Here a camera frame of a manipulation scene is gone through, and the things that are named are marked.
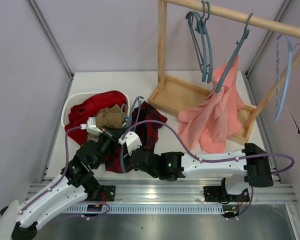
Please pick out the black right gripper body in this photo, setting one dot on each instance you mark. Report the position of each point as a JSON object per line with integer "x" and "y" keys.
{"x": 126, "y": 152}

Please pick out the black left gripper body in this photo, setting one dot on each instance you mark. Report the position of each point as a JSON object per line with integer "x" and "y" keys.
{"x": 114, "y": 133}

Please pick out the red plaid skirt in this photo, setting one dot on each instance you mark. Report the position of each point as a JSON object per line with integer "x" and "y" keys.
{"x": 147, "y": 132}

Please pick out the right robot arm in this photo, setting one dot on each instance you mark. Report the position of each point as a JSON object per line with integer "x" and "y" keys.
{"x": 247, "y": 167}

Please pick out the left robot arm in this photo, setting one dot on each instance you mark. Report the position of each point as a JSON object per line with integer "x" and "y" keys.
{"x": 76, "y": 183}

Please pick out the light blue hanger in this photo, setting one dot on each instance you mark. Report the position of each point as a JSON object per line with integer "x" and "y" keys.
{"x": 282, "y": 82}

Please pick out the teal hanger holding shirt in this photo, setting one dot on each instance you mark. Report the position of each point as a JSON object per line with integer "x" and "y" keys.
{"x": 229, "y": 64}

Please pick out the tan garment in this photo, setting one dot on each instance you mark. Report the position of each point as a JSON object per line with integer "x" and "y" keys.
{"x": 111, "y": 117}

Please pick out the red garment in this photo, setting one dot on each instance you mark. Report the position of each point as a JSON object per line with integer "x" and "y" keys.
{"x": 80, "y": 113}

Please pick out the white laundry basket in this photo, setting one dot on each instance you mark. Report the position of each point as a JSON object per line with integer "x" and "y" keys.
{"x": 73, "y": 100}

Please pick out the wooden clothes rack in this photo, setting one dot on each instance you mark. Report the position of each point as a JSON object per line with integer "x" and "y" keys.
{"x": 174, "y": 94}

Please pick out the pink shirt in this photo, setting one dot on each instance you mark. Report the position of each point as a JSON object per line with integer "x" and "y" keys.
{"x": 210, "y": 123}

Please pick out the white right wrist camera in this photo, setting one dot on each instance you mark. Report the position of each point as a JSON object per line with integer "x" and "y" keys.
{"x": 132, "y": 142}

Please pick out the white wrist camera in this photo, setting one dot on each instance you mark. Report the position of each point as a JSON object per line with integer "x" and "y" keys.
{"x": 132, "y": 142}
{"x": 91, "y": 127}

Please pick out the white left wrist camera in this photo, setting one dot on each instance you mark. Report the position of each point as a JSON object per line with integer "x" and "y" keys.
{"x": 91, "y": 127}

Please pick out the aluminium mounting rail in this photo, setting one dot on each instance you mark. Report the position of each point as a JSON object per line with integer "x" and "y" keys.
{"x": 189, "y": 192}

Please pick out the white slotted cable duct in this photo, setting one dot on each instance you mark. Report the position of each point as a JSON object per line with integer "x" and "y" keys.
{"x": 152, "y": 209}

